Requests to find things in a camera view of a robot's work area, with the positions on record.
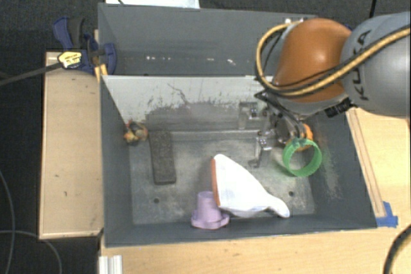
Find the green plastic ring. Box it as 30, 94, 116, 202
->
282, 137, 323, 178

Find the purple plastic cup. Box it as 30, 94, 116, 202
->
190, 191, 231, 230

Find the dark green flat block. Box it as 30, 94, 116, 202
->
148, 130, 178, 185

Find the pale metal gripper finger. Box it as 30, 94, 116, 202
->
238, 101, 258, 131
247, 137, 274, 169

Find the white cloth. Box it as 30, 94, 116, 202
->
213, 153, 291, 219

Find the pale wood board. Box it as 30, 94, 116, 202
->
38, 51, 105, 240

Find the orange toy fruit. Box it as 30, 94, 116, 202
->
290, 123, 315, 152

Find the grey metal bin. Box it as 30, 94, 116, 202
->
97, 2, 378, 248

